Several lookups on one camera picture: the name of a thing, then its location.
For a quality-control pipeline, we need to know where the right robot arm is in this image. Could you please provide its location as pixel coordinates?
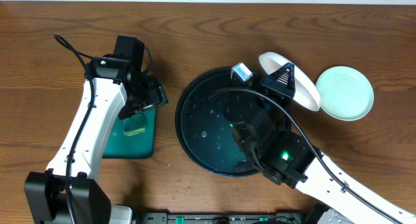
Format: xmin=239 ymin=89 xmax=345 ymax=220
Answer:
xmin=219 ymin=62 xmax=415 ymax=223

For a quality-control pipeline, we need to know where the round black tray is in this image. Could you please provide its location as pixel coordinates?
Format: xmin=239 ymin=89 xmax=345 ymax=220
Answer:
xmin=175 ymin=67 xmax=263 ymax=177

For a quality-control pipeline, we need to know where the black rail at table edge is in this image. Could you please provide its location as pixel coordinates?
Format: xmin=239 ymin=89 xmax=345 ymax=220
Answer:
xmin=136 ymin=211 xmax=323 ymax=224

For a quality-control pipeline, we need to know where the pale green plate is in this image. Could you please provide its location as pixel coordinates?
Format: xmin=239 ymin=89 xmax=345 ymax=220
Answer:
xmin=316 ymin=66 xmax=374 ymax=121

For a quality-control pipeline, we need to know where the black tray with green water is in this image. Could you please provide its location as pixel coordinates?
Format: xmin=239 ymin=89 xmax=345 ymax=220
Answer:
xmin=103 ymin=108 xmax=156 ymax=159

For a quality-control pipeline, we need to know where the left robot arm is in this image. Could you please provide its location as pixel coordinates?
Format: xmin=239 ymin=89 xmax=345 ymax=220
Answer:
xmin=24 ymin=55 xmax=167 ymax=223

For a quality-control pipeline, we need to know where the white plate with green stain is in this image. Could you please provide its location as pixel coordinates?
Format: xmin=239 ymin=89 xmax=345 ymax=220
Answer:
xmin=259 ymin=52 xmax=322 ymax=112

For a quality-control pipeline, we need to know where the green yellow sponge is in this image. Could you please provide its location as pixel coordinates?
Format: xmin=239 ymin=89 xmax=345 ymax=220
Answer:
xmin=123 ymin=114 xmax=147 ymax=136

